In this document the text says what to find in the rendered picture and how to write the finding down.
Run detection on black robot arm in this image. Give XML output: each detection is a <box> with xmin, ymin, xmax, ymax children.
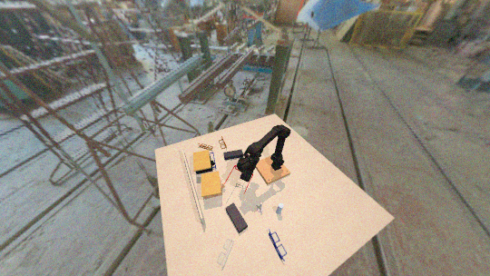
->
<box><xmin>237</xmin><ymin>124</ymin><xmax>290</xmax><ymax>173</ymax></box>

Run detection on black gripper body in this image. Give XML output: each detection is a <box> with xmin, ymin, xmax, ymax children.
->
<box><xmin>240</xmin><ymin>165</ymin><xmax>256</xmax><ymax>182</ymax></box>

